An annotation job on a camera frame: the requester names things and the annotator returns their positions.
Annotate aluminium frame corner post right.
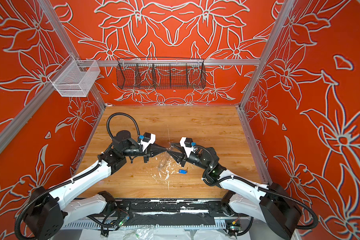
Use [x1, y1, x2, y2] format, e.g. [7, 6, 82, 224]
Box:
[239, 0, 295, 110]

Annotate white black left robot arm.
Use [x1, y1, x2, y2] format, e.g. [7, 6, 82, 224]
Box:
[14, 113, 167, 240]

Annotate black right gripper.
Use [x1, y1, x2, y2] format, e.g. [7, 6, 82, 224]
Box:
[166, 143, 212, 173]

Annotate clear acrylic basket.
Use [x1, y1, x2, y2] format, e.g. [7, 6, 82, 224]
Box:
[48, 55, 100, 97]

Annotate aluminium frame corner post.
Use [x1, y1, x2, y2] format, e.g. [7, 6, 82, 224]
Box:
[38, 0, 106, 111]
[239, 0, 295, 110]

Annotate aluminium frame corner post left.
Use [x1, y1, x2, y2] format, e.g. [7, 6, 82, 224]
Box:
[38, 0, 106, 111]

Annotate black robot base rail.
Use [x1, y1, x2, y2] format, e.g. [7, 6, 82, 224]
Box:
[86, 196, 253, 238]

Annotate aluminium horizontal back rail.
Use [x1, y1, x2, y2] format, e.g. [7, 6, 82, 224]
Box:
[76, 59, 260, 67]

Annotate blue key tag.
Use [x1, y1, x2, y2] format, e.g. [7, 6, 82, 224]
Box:
[178, 169, 188, 175]

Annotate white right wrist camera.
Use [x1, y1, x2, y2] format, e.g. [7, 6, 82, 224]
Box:
[180, 137, 195, 157]

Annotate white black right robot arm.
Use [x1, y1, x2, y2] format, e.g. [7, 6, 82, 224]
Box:
[167, 144, 319, 240]

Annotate black wire mesh basket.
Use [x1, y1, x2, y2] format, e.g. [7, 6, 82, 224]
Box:
[116, 58, 207, 90]

